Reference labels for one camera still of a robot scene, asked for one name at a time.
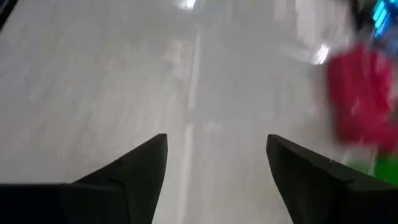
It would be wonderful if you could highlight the long green toy block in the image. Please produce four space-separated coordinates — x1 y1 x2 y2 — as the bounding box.
374 154 398 187

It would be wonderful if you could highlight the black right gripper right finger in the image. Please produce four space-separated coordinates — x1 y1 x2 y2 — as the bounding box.
266 134 398 224

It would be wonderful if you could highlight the black aluminium table frame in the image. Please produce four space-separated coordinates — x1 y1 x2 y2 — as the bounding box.
0 0 19 30

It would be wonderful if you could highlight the red toy block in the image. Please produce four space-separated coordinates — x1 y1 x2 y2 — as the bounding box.
325 42 398 154

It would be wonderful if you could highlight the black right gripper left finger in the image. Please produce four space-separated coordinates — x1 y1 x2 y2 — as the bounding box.
0 133 169 224

